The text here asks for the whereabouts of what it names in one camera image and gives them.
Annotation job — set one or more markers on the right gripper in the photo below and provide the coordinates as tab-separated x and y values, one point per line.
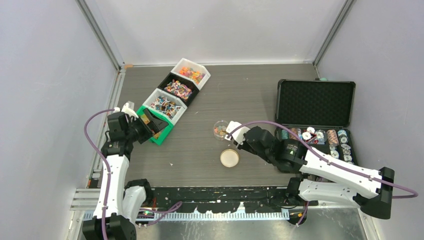
241	142

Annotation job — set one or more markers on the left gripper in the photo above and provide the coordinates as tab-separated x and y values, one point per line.
148	132

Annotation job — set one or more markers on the green candy bin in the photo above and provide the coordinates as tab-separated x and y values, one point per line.
160	137

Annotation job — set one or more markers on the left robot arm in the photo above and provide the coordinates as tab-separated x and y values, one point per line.
119	202

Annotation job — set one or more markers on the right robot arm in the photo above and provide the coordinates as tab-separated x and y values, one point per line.
321	176

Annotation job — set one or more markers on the white lollipop bin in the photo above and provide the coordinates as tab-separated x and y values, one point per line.
166	105

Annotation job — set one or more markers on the clear plastic jar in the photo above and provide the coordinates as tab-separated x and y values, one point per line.
220	130

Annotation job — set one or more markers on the black swirl lollipop bin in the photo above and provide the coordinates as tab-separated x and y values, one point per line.
180	87

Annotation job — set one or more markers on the white gummy candy bin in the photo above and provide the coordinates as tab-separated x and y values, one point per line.
192	71

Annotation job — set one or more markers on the black poker chip case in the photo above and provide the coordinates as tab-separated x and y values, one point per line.
325	106

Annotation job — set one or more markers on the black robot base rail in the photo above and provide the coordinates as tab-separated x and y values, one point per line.
254	199

